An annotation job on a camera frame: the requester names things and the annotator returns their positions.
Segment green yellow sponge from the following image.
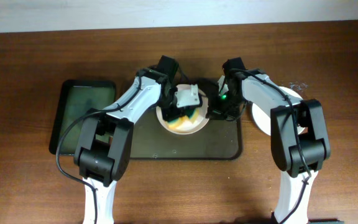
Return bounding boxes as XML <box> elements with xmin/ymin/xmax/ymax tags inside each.
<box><xmin>165</xmin><ymin>108</ymin><xmax>200</xmax><ymax>131</ymax></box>

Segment pinkish white plate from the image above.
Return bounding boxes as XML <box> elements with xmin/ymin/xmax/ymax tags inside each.
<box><xmin>156</xmin><ymin>84</ymin><xmax>209</xmax><ymax>135</ymax></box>

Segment white plate with yellow stain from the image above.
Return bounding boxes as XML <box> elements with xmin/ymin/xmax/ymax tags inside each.
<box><xmin>251</xmin><ymin>86</ymin><xmax>302</xmax><ymax>136</ymax></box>

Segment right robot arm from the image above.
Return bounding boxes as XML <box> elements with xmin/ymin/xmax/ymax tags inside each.
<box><xmin>206</xmin><ymin>57</ymin><xmax>331</xmax><ymax>223</ymax></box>

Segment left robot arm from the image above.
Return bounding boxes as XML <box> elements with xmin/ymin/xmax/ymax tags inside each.
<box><xmin>73</xmin><ymin>56</ymin><xmax>203</xmax><ymax>223</ymax></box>

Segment large brown tray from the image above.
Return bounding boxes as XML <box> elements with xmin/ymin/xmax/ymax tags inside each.
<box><xmin>131</xmin><ymin>107</ymin><xmax>243</xmax><ymax>160</ymax></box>

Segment small dark green tray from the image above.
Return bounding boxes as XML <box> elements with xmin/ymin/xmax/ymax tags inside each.
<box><xmin>49</xmin><ymin>80</ymin><xmax>116</xmax><ymax>154</ymax></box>

